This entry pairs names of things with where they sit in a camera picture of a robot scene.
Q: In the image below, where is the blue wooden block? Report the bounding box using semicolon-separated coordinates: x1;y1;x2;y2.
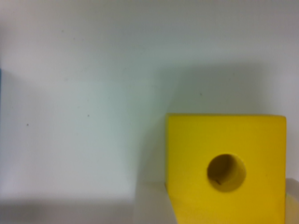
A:
0;68;2;111

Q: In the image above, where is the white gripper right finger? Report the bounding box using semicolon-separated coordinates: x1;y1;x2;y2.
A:
285;178;299;224

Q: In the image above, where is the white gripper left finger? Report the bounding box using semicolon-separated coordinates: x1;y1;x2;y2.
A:
133;182;178;224

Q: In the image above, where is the yellow wooden block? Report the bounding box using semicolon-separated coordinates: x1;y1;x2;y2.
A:
166;114;287;224

